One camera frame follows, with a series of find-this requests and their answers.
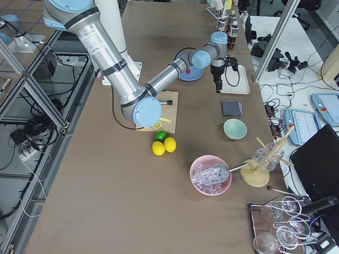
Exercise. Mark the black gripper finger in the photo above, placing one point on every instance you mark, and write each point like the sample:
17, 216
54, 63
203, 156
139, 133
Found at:
219, 85

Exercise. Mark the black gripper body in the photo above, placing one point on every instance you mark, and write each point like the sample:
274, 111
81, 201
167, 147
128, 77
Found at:
216, 72

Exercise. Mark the blue plate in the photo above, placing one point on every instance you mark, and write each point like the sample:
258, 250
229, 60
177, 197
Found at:
195, 74

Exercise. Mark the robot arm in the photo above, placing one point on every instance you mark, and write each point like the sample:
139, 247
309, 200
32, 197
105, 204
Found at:
98, 26

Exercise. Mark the cream rabbit tray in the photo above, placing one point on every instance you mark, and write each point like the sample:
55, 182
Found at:
235, 82

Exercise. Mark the grey folded cloth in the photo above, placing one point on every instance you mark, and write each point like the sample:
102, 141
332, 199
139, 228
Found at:
232, 108

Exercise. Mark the tea bottle two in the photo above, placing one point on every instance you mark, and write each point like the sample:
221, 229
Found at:
232, 35

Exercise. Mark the mint green bowl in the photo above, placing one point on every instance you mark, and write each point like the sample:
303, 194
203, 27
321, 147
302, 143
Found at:
234, 129

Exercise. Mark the tea bottle three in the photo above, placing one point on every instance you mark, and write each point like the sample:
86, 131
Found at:
221, 25

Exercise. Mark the steel muddler black tip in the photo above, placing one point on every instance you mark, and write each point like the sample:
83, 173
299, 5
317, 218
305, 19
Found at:
168, 102

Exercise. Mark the tea bottle one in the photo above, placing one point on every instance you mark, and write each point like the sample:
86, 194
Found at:
232, 16

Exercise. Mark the wooden cutting board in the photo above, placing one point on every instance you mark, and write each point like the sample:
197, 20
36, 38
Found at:
168, 111

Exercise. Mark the yellow plastic knife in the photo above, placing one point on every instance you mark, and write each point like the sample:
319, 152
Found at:
165, 120

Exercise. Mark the pink cup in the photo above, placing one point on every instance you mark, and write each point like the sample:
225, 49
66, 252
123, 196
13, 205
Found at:
218, 4

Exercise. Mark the yellow cup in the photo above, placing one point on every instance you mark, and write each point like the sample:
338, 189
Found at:
229, 4

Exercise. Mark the lemon half near knife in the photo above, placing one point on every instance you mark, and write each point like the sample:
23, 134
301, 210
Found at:
158, 125

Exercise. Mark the yellow lemon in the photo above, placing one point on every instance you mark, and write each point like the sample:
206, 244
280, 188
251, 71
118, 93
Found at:
158, 148
170, 144

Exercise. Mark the pink bowl with ice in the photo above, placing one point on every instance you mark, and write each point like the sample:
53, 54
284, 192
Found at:
210, 176

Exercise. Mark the green lime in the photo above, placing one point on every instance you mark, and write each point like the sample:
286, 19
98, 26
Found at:
161, 135

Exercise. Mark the metal ice scoop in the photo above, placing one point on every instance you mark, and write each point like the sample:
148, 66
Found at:
221, 173

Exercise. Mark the glass mug on stand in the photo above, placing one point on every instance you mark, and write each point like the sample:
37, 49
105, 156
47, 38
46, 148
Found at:
267, 158

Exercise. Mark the wooden cup tree stand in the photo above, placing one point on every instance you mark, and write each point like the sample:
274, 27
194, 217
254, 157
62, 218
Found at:
253, 174

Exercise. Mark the blue teach pendant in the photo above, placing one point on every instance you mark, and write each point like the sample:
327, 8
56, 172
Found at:
306, 125
327, 106

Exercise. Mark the black laptop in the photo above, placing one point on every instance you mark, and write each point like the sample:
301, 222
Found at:
316, 164

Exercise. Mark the wine glass rack tray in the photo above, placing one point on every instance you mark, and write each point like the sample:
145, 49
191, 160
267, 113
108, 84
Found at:
284, 225

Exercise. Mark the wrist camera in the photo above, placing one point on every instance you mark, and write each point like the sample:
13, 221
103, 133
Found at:
232, 62

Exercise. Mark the copper wire bottle rack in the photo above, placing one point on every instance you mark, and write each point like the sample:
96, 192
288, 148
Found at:
230, 26

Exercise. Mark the white wire cup rack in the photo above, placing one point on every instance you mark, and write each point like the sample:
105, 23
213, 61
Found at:
217, 14

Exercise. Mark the aluminium frame post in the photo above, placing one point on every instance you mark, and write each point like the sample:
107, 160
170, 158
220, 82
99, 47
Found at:
281, 25

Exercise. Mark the white camera mast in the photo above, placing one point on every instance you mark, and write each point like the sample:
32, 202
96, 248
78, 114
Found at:
110, 18

